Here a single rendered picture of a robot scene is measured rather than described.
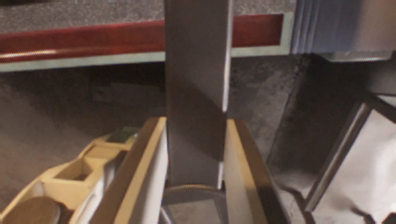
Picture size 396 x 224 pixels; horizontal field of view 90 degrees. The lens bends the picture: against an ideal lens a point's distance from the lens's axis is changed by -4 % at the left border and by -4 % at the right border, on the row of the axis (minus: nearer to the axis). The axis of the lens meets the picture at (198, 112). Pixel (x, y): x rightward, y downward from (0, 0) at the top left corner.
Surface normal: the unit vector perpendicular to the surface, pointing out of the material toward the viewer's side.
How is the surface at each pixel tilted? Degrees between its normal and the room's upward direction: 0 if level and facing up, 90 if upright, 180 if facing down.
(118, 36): 0
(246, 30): 0
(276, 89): 0
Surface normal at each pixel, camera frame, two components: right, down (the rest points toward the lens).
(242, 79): -0.02, 0.49
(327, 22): -0.88, 0.27
